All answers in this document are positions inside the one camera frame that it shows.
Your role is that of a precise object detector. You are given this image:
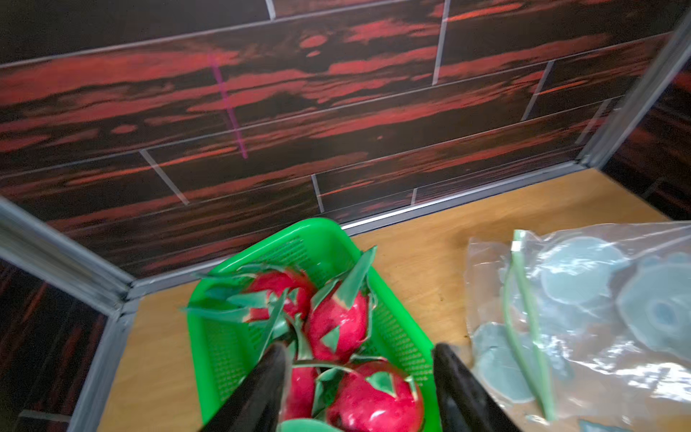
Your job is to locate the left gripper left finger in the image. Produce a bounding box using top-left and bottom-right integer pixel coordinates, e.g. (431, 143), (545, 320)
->
(201, 343), (292, 432)

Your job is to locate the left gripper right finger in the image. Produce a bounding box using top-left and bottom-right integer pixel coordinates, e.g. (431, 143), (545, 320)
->
(432, 343), (520, 432)

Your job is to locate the clear zip-top bag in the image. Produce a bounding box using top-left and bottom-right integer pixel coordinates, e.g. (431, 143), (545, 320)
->
(465, 221), (690, 431)

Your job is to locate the red green dragon fruit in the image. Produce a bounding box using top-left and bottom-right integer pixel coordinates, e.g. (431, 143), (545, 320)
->
(183, 263), (317, 324)

